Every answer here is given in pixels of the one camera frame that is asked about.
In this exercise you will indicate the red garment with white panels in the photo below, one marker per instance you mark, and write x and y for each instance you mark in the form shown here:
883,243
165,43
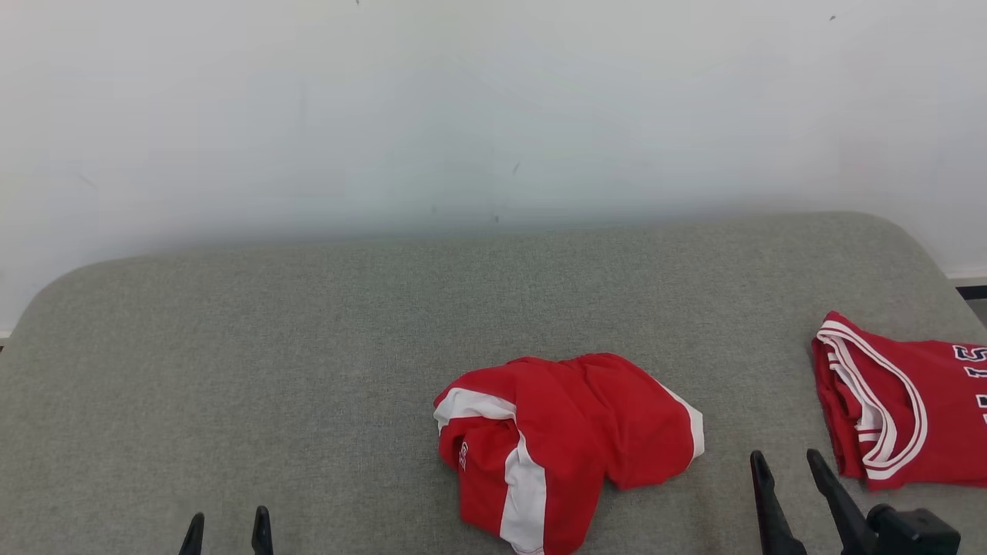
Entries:
586,416

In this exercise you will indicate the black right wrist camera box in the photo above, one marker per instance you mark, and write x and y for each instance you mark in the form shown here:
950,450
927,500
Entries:
917,536

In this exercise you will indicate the red jersey white striped trim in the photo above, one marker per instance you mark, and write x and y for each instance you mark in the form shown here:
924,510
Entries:
941,416

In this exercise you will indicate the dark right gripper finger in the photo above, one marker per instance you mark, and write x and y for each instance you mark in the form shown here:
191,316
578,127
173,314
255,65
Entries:
773,524
844,509

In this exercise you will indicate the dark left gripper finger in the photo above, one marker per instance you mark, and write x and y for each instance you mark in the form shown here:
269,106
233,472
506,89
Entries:
262,536
193,539

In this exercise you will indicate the dark wall baseboard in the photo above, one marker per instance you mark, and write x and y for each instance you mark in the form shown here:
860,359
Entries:
973,292

